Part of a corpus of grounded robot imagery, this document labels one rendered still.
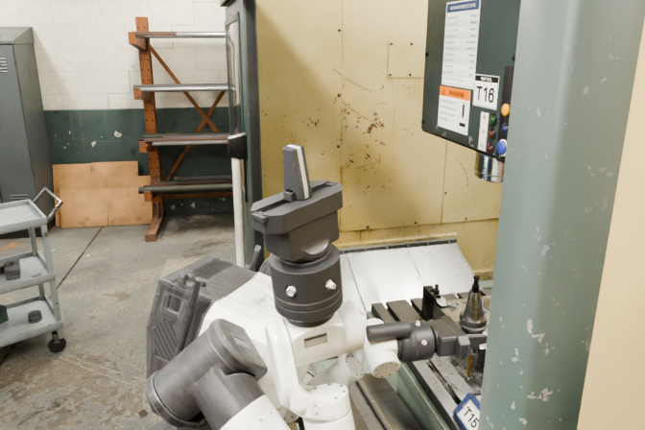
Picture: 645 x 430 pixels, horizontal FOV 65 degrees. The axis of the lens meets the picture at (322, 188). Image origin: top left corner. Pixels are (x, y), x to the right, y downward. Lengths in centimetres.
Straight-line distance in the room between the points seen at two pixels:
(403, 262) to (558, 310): 229
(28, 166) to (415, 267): 404
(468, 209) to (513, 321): 245
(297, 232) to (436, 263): 206
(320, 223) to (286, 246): 5
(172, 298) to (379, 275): 158
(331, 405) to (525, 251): 47
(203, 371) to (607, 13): 71
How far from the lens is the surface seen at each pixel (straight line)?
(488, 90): 119
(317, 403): 69
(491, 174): 145
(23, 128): 550
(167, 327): 103
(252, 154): 160
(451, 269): 261
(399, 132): 246
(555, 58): 25
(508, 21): 115
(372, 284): 243
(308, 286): 60
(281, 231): 56
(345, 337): 67
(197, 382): 83
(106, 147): 583
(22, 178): 562
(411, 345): 120
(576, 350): 30
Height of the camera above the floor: 185
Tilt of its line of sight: 16 degrees down
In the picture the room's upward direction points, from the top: straight up
